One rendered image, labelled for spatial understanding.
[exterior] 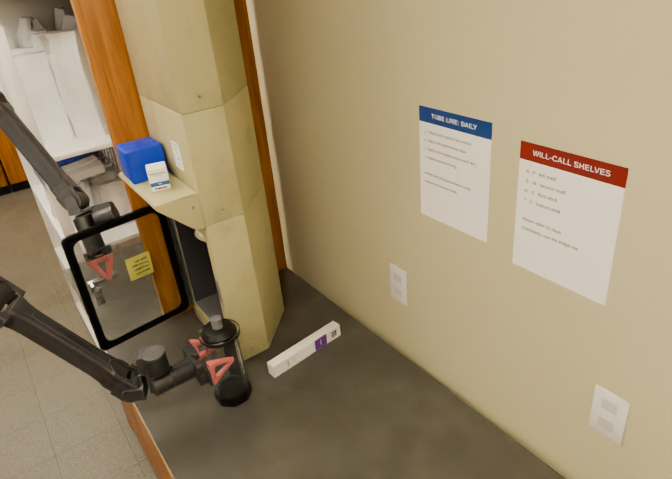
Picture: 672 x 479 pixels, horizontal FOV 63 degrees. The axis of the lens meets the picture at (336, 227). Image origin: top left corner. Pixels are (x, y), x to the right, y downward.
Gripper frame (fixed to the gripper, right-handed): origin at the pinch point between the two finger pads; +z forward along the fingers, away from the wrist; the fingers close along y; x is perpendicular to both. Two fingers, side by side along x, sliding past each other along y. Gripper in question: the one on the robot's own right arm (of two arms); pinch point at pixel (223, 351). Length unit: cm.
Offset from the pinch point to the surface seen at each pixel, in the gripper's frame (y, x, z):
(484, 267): -46, -26, 49
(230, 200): 10.3, -36.4, 14.4
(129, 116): 47, -55, 4
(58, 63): 140, -61, 4
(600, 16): -66, -80, 49
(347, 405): -24.1, 15.9, 22.1
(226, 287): 10.5, -11.5, 8.3
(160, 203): 11.4, -41.3, -3.2
